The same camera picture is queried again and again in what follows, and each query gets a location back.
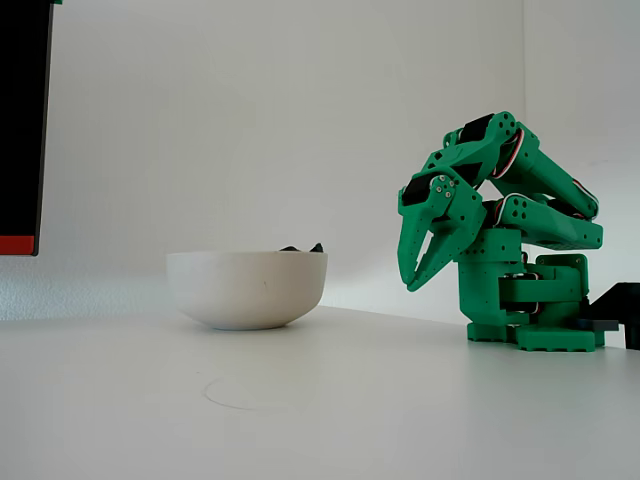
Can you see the green gripper with servo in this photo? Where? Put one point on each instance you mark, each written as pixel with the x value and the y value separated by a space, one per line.
pixel 419 231

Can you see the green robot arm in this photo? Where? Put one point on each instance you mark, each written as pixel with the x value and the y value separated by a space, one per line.
pixel 545 175

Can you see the black crumpled cloth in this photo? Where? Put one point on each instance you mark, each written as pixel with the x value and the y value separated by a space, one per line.
pixel 316 247

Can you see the black bag in table hole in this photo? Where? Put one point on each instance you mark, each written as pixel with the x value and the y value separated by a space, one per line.
pixel 245 290

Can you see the black trigger clamp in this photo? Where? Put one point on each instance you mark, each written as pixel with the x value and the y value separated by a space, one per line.
pixel 620 305

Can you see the black panel with red edge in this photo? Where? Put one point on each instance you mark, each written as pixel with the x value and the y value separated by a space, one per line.
pixel 22 125

